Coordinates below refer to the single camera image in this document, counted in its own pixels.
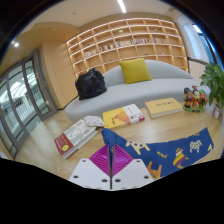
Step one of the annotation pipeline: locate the wooden wall shelf unit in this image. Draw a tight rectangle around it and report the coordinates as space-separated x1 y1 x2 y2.
65 17 189 79

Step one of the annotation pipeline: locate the white sheer curtain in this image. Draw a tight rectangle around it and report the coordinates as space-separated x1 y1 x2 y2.
179 19 204 63

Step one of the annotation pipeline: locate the yellow cushion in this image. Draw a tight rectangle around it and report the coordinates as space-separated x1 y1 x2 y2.
118 57 153 85

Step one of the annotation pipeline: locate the grey curved sofa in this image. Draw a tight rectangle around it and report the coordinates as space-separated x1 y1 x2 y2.
64 59 211 124

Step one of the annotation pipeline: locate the red and white book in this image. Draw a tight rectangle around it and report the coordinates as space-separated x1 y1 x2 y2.
53 118 99 160

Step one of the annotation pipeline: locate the black bag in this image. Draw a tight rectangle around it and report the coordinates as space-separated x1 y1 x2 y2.
74 67 108 101

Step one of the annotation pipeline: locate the green potted plant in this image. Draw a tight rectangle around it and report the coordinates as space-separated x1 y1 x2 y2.
199 63 224 111

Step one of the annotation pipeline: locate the white spotted pouch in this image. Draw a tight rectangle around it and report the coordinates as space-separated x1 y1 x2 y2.
83 114 106 128

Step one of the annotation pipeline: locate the glass door with grey frame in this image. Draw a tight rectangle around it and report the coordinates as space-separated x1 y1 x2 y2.
0 49 58 159

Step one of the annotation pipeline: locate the blue printed towel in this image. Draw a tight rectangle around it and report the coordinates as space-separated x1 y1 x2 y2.
100 126 215 181

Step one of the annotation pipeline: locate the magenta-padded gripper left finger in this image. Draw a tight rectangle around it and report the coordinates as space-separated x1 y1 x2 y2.
68 144 112 192

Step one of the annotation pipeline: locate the small white and red can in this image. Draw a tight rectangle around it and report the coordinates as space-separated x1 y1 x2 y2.
211 105 222 120

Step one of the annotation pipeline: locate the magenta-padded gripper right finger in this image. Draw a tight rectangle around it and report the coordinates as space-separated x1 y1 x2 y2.
111 144 154 192

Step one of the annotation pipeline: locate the long ceiling light strip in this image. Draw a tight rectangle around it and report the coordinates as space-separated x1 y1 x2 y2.
116 0 128 14

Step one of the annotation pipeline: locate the three-figure figurine set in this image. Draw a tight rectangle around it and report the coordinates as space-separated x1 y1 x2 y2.
182 85 209 113

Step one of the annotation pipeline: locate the dark-framed window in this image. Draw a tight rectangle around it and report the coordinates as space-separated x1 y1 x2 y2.
191 23 218 64

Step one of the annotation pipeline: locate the plain yellow book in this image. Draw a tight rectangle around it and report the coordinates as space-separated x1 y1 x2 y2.
144 97 184 119

